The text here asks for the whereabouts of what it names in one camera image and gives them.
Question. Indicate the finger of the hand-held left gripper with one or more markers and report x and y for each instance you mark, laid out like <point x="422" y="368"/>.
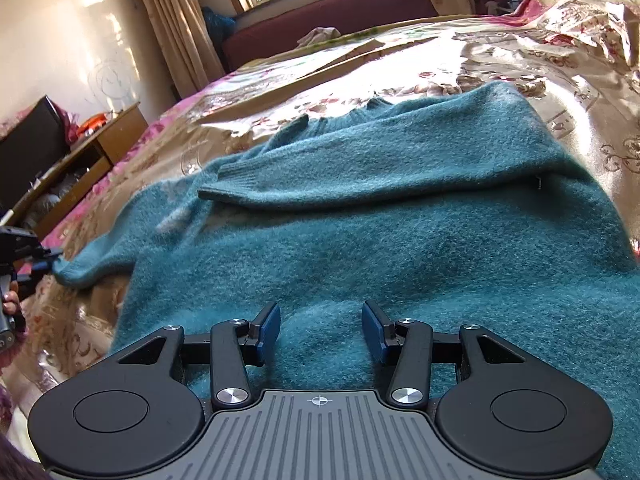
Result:
<point x="46" y="260"/>
<point x="22" y="241"/>

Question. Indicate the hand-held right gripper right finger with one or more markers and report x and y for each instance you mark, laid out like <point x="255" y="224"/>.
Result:
<point x="373" y="332"/>

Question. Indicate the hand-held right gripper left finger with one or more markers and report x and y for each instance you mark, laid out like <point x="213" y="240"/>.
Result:
<point x="268" y="332"/>

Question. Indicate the teal fuzzy towel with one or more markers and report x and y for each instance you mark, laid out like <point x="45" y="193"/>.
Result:
<point x="380" y="220"/>

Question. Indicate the person's left hand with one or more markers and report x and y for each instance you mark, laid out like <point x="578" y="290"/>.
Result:
<point x="10" y="304"/>

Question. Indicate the black monitor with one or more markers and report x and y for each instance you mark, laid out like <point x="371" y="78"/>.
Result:
<point x="30" y="145"/>

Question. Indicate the wooden side cabinet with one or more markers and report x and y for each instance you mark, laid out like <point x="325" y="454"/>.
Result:
<point x="75" y="160"/>

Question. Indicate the person's purple fuzzy clothing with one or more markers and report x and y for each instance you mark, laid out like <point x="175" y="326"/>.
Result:
<point x="17" y="460"/>

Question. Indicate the orange tool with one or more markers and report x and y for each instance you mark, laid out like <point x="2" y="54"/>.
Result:
<point x="92" y="121"/>

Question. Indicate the blue plastic bag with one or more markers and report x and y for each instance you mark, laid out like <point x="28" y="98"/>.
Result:
<point x="217" y="22"/>

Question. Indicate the pale crumpled cloth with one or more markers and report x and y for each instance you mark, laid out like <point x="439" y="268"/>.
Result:
<point x="320" y="36"/>

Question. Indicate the floral satin bed cover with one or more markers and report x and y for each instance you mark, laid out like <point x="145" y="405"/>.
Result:
<point x="560" y="90"/>

